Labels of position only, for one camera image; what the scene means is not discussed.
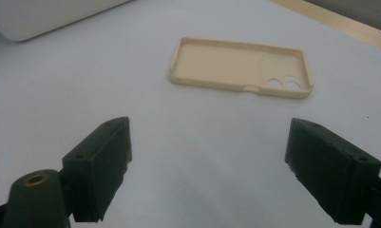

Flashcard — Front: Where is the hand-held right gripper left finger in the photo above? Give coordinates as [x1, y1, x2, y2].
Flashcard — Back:
[61, 116, 133, 223]

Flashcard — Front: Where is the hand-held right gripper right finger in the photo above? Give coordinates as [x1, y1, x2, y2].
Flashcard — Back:
[284, 117, 381, 226]

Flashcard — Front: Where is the beige phone case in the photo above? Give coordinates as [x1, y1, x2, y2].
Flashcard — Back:
[168, 36, 314, 100]

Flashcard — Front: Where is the white plastic storage basket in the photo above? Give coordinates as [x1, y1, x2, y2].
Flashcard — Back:
[0, 0, 133, 43]

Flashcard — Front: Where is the white table cover sheet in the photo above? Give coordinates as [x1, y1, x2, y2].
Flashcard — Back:
[0, 0, 381, 228]

